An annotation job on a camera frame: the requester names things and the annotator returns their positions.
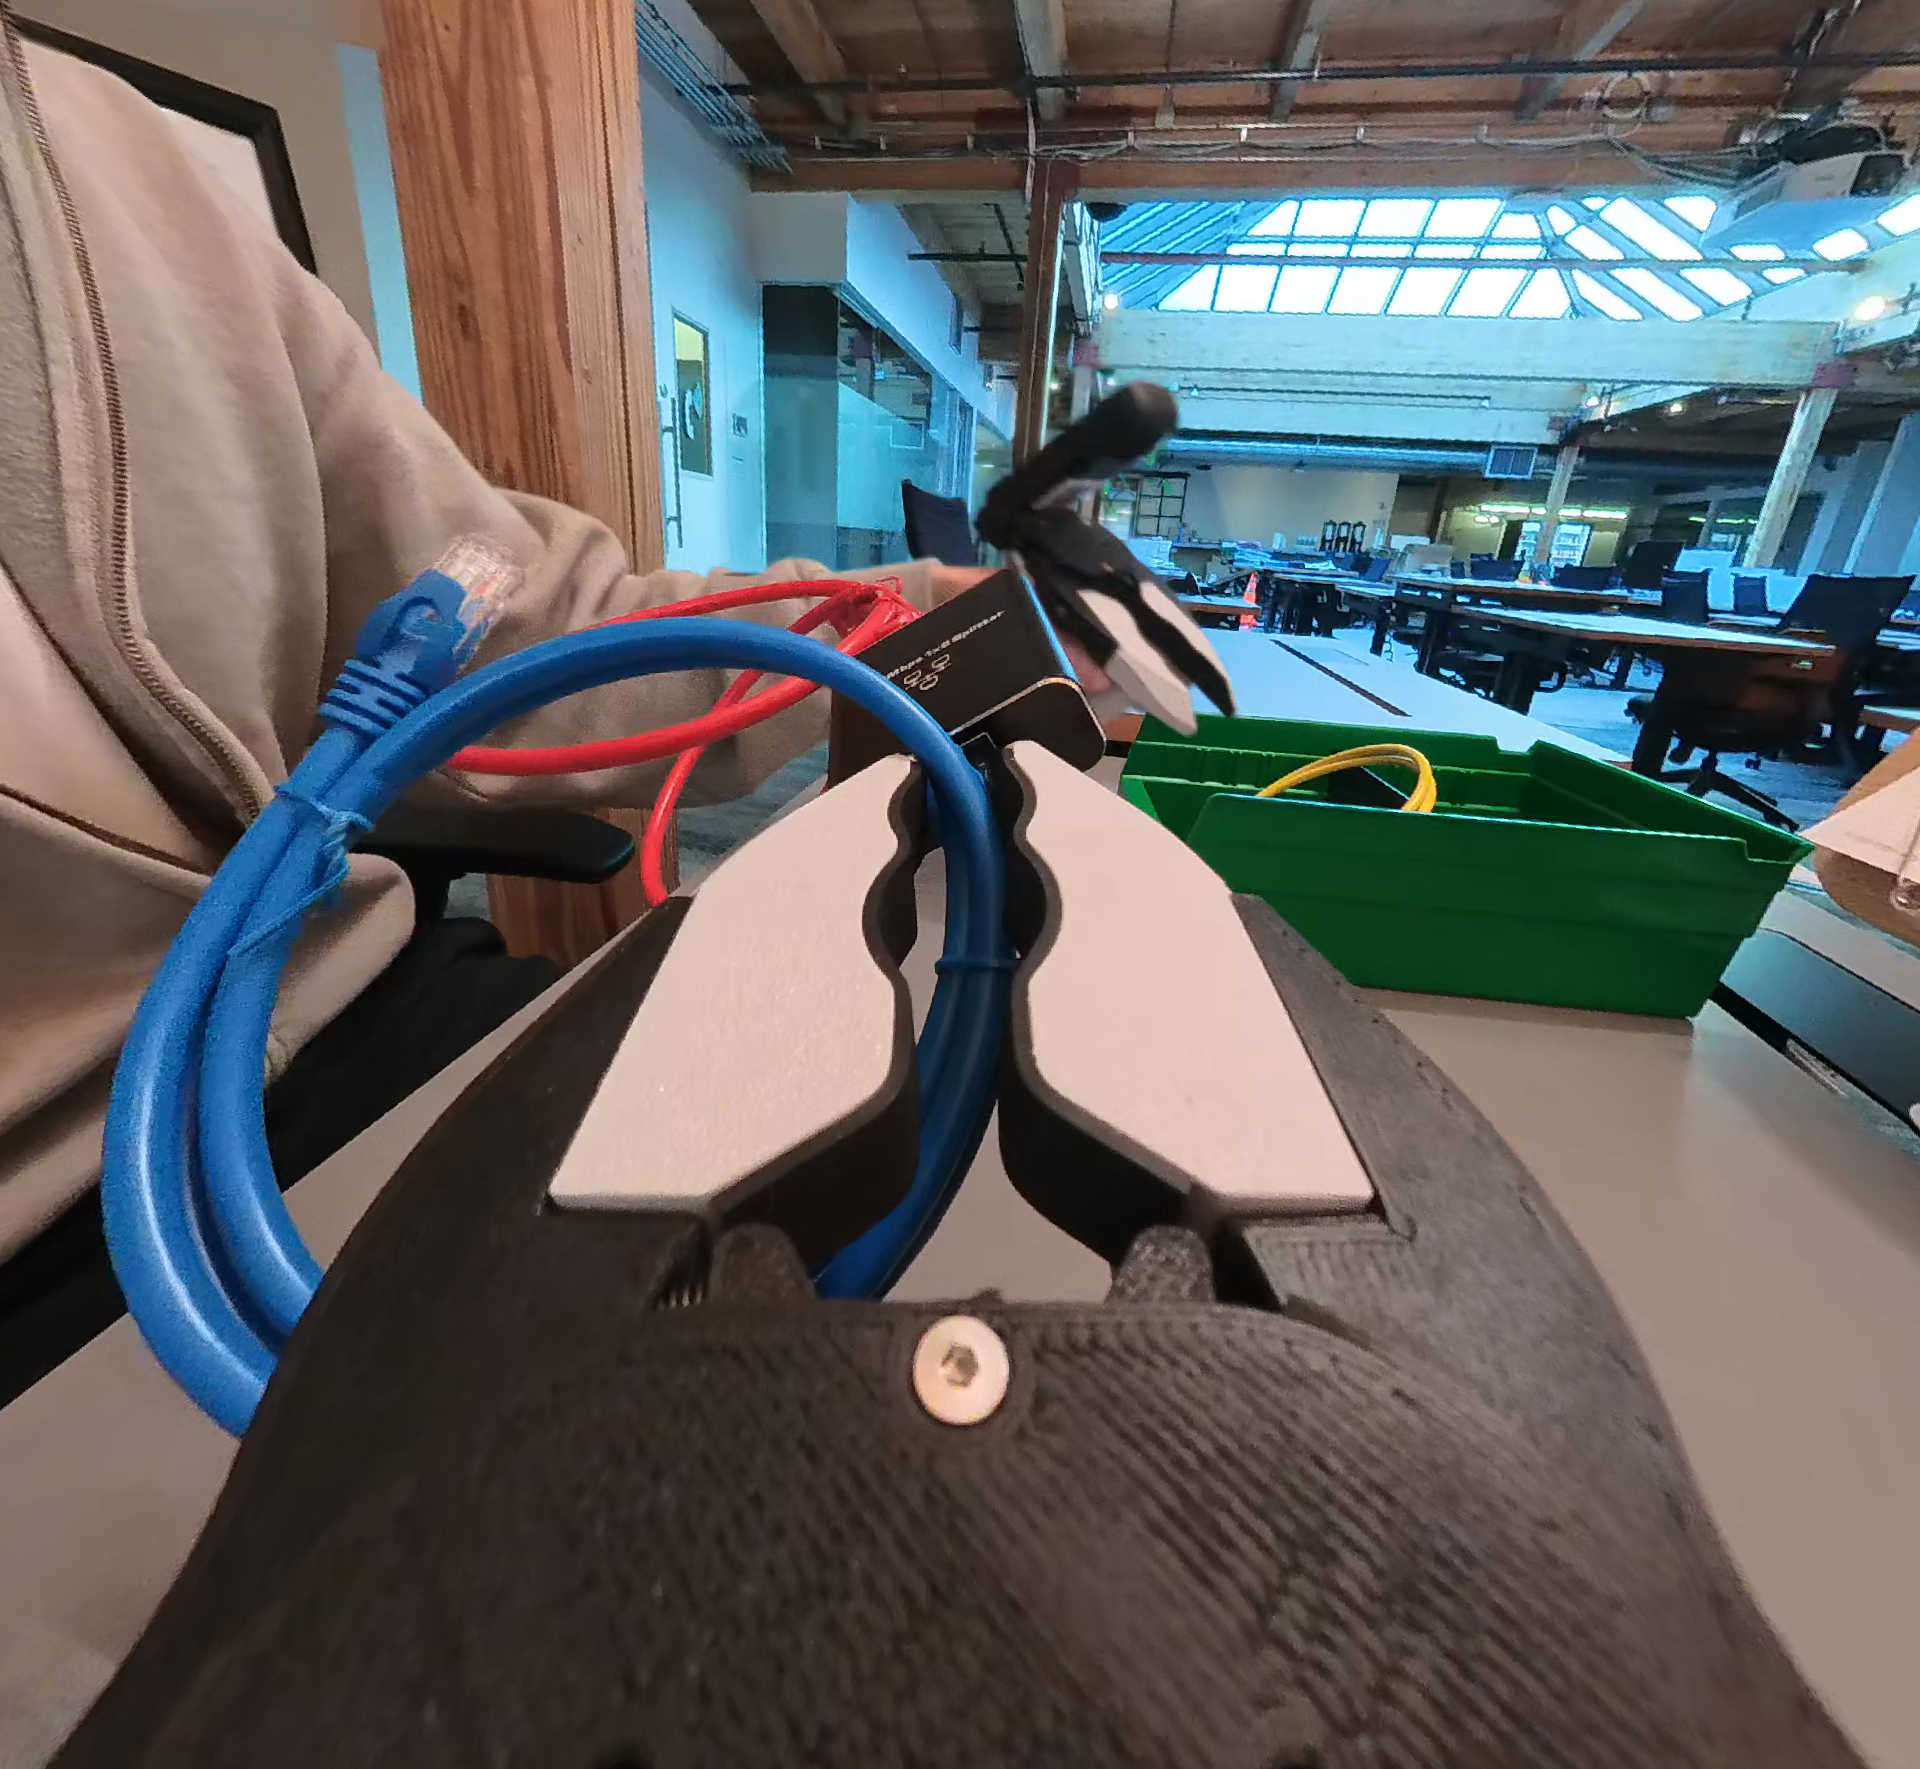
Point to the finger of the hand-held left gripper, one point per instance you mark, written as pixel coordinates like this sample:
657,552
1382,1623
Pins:
1139,659

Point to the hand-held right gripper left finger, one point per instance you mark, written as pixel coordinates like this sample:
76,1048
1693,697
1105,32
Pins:
750,1019

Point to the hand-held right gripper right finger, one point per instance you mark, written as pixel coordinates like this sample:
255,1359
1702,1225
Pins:
1184,1035

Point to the black ethernet splitter box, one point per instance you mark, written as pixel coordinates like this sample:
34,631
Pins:
991,676

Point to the green plastic bin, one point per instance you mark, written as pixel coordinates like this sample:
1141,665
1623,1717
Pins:
1425,900

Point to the person's left forearm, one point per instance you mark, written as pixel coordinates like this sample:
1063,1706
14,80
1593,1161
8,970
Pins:
599,600

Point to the person's left hand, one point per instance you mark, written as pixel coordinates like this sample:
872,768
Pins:
944,581

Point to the wood-edged office table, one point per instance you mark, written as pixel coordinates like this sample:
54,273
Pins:
1650,636
1349,690

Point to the wooden support pillar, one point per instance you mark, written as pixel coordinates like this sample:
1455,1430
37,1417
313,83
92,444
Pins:
509,224

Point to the wooden instruction board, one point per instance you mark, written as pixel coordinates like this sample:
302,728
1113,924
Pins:
1876,900

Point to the ceiling projector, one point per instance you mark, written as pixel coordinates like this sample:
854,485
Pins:
1801,202

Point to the black framed wall poster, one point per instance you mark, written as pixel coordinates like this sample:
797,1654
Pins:
225,113

